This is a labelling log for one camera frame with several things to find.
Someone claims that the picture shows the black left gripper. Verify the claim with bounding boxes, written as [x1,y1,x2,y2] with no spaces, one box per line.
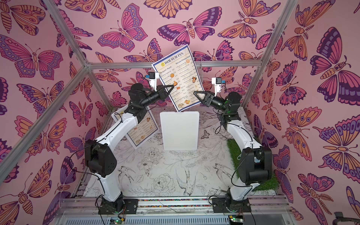
[141,86,174,111]

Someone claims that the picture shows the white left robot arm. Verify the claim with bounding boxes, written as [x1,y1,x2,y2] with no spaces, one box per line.
[84,83,174,214]

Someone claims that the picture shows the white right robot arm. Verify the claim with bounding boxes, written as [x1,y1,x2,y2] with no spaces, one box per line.
[194,91,272,212]

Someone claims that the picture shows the green artificial grass mat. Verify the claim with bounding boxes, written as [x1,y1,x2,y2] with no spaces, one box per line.
[227,139,279,196]

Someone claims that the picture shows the black object bottom right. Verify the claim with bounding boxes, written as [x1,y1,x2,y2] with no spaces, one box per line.
[332,212,360,225]

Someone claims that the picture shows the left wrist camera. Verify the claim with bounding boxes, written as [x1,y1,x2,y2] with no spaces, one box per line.
[145,72,159,92]

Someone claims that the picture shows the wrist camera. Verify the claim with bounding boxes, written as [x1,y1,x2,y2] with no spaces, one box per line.
[211,77,226,96]
[145,72,159,92]

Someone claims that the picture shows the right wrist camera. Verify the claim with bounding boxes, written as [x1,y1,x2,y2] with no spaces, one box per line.
[211,77,226,96]

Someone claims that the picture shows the aluminium cage frame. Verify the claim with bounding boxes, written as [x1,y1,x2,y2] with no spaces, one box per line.
[1,1,298,181]

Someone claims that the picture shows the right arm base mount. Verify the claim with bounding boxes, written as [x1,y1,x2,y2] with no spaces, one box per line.
[209,197,252,213]

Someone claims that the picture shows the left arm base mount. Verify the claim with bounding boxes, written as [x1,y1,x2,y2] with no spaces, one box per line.
[98,198,139,215]

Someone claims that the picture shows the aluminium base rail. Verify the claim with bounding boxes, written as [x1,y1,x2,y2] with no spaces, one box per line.
[54,196,297,225]

